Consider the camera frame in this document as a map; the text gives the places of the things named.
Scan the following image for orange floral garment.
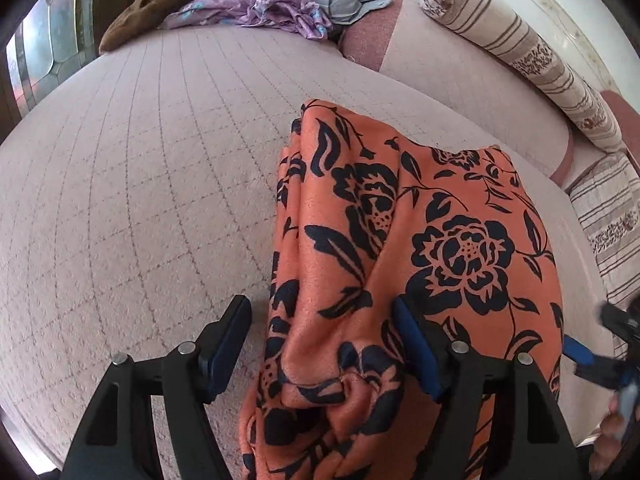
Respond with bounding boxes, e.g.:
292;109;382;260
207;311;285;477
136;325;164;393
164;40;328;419
239;99;565;480

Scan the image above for striped bolster pillow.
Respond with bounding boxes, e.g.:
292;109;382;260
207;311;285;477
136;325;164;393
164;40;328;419
420;0;626;153

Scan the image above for window with wooden frame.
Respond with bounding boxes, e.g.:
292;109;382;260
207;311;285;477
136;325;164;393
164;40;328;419
0;0;101;126

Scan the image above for purple floral cloth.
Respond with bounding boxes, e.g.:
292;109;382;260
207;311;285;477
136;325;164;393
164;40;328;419
160;0;341;41

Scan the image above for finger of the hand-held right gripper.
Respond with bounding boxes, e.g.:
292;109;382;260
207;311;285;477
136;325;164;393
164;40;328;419
564;335;597;367
599;296;640;343

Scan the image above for person's right hand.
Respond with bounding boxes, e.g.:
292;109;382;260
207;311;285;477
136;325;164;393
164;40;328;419
589;394;632;480

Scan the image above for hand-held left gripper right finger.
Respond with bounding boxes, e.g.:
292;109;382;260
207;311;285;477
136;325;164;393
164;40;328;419
392;296;583;480

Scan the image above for quilted pale pink blanket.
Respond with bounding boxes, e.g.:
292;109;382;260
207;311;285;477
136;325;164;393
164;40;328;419
0;25;621;480

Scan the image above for white pink bolster pillow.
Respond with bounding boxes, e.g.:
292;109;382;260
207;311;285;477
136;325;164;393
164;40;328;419
340;0;640;191

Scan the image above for brown cloth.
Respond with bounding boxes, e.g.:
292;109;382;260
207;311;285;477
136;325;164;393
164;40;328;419
99;0;236;56

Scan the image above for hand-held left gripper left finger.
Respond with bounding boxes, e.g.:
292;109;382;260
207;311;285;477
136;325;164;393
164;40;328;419
60;295;253;480

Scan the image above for striped floral flat pillow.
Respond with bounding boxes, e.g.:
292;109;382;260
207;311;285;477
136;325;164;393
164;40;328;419
567;152;640;306

